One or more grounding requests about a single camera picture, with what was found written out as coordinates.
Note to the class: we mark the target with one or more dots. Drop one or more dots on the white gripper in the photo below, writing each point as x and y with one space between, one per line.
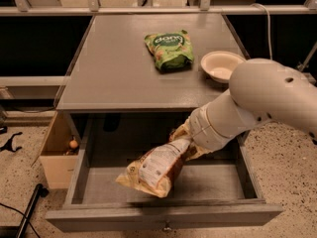
200 128

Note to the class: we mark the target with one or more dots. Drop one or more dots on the brown chip bag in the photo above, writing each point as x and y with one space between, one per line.
156 171

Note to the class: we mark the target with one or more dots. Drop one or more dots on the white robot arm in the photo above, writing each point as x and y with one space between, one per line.
260 91

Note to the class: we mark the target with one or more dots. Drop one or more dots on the grey open drawer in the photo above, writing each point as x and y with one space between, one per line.
216 190

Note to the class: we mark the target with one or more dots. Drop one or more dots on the green chip bag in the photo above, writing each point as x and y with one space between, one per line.
170 50

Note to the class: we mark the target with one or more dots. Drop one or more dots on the white bowl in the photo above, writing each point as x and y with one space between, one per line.
220 65

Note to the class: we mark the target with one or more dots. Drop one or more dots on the orange ball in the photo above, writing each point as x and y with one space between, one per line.
73 144

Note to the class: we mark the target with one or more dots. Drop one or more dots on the cardboard box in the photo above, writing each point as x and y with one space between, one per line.
57 158

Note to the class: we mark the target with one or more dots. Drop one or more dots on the black stand leg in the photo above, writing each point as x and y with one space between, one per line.
39 191

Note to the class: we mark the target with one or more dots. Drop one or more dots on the black clamp tool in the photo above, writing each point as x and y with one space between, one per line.
9 146

